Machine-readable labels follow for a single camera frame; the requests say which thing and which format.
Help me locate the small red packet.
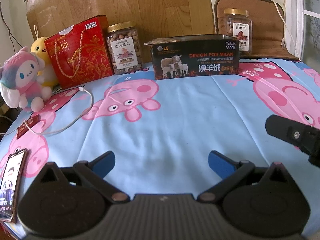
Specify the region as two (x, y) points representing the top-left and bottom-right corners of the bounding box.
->
(16, 115), (40, 139)

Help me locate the Peppa Pig blue bedsheet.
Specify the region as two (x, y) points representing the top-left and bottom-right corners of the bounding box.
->
(1, 59), (319, 236)

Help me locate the smartphone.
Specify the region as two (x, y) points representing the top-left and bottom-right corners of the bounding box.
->
(1, 148), (28, 223)

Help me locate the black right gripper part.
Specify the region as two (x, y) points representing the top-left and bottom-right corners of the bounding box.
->
(265, 115), (319, 167)

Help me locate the pink blue plush toy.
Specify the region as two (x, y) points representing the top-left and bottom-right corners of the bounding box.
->
(1, 47), (52, 112)

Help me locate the red gift bag box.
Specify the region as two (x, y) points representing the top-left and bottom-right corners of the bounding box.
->
(44, 15), (114, 89)

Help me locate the black sheep print box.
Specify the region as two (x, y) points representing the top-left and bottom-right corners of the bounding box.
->
(145, 35), (240, 80)

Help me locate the cashew jar gold lid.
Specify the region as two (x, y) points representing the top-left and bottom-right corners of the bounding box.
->
(106, 21), (142, 75)

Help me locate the yellow plush toy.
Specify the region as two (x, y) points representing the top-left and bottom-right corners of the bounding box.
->
(30, 36), (59, 88)

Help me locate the clear jar red label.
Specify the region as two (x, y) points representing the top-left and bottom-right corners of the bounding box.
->
(223, 8), (253, 55)

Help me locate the wooden board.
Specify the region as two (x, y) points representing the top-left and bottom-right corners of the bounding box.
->
(26, 0), (216, 65)

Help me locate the white frosted glass door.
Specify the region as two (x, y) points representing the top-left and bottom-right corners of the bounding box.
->
(284, 0), (319, 70)

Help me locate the white charging cable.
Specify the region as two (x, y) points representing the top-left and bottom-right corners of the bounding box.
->
(23, 86), (94, 136)

